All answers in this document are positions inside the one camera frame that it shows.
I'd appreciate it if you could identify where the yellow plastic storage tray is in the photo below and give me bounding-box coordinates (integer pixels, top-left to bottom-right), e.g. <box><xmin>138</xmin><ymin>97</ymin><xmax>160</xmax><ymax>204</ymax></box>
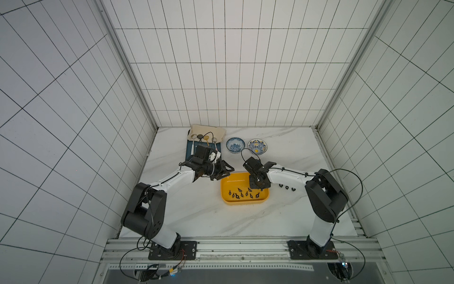
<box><xmin>221</xmin><ymin>172</ymin><xmax>270</xmax><ymax>205</ymax></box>

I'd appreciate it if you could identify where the yellow blue patterned bowl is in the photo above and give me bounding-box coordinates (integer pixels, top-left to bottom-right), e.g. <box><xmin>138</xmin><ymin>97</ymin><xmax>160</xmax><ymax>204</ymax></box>
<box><xmin>247</xmin><ymin>139</ymin><xmax>268</xmax><ymax>156</ymax></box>

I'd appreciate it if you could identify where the beige folded cloth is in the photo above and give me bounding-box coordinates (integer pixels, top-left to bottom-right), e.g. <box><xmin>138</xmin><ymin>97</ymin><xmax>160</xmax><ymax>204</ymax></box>
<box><xmin>188</xmin><ymin>124</ymin><xmax>227</xmax><ymax>143</ymax></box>

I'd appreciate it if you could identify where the white handled spoon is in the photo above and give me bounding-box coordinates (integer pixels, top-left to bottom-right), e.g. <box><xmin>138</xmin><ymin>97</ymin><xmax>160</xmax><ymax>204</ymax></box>
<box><xmin>190</xmin><ymin>134</ymin><xmax>197</xmax><ymax>155</ymax></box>

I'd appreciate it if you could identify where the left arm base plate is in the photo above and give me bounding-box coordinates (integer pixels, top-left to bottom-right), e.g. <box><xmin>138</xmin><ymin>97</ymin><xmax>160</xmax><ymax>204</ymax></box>
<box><xmin>148</xmin><ymin>241</ymin><xmax>198</xmax><ymax>260</ymax></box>

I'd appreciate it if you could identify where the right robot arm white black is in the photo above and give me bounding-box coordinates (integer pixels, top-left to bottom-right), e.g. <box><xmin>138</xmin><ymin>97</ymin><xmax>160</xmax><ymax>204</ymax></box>
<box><xmin>243</xmin><ymin>157</ymin><xmax>348</xmax><ymax>251</ymax></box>

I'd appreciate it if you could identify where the aluminium mounting rail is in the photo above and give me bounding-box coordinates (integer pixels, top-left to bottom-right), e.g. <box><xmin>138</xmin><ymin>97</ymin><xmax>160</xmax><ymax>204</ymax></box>
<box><xmin>100</xmin><ymin>237</ymin><xmax>385</xmax><ymax>272</ymax></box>

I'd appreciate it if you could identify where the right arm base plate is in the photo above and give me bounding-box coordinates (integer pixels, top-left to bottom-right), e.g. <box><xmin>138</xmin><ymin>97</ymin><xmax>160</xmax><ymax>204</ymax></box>
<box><xmin>287</xmin><ymin>240</ymin><xmax>338</xmax><ymax>260</ymax></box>

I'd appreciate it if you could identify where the dark blue rectangular tray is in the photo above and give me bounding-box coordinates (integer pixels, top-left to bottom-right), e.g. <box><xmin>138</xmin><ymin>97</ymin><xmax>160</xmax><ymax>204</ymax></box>
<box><xmin>185</xmin><ymin>140</ymin><xmax>221</xmax><ymax>160</ymax></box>

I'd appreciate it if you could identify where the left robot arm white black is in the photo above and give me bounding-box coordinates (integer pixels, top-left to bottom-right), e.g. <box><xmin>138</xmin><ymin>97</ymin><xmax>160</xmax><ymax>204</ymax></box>
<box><xmin>121</xmin><ymin>145</ymin><xmax>235</xmax><ymax>254</ymax></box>

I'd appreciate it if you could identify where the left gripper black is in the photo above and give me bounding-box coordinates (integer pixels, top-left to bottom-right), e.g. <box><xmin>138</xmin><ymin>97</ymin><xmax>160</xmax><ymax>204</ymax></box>
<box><xmin>203</xmin><ymin>158</ymin><xmax>235</xmax><ymax>181</ymax></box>

